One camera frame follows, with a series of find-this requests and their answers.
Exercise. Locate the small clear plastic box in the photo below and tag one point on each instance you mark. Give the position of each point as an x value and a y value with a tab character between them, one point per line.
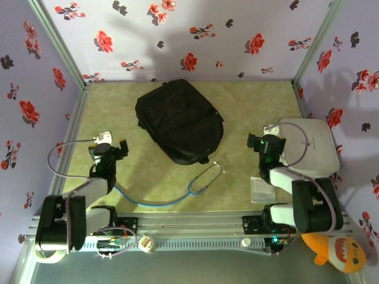
262	189

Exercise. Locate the aluminium corner post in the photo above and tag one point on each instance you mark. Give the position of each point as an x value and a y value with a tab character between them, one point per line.
57	41
318	41

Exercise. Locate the blue stethoscope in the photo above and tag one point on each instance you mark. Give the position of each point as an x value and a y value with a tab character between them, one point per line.
191	192

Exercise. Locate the clear tape roll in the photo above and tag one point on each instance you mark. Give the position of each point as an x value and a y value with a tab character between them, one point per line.
53	260

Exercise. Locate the small control circuit board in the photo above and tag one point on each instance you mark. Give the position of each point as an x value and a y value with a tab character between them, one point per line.
276	241
111	245

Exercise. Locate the orange shark plush toy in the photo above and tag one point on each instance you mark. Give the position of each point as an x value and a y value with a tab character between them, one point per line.
343	251

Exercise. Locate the black backpack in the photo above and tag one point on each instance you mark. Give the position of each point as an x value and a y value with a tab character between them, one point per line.
177	124

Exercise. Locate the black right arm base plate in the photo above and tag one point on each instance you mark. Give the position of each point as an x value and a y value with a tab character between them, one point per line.
251	225

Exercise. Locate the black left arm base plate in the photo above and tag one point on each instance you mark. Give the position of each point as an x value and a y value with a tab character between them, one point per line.
130	225

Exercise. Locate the white plastic case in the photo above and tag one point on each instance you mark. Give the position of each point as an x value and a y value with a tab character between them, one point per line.
319	154

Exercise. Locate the long aluminium base rail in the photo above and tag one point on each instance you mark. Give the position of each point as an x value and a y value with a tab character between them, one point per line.
189	225

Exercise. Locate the small white bottle cap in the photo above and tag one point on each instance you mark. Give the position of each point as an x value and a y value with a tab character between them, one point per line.
246	242

